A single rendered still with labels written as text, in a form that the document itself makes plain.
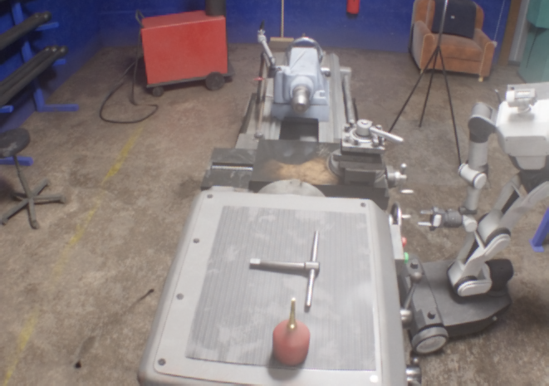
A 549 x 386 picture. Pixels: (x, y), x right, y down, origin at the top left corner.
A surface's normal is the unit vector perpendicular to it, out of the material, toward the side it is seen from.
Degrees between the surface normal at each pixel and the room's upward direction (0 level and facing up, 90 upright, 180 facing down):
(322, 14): 90
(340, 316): 0
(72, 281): 0
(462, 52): 90
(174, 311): 0
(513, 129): 67
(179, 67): 90
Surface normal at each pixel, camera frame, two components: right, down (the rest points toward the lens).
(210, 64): 0.25, 0.59
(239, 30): -0.09, 0.61
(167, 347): 0.00, -0.79
